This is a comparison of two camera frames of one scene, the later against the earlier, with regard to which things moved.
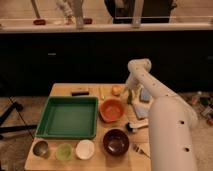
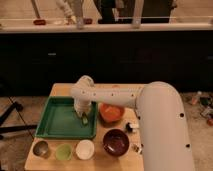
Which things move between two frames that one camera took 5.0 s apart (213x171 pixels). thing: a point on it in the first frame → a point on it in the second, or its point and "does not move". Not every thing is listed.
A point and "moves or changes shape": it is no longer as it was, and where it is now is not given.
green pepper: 129,99 moves or changes shape
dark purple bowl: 116,142 does not move
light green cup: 64,152 does not move
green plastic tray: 69,117 does not move
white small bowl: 85,149 does not move
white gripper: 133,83 → 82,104
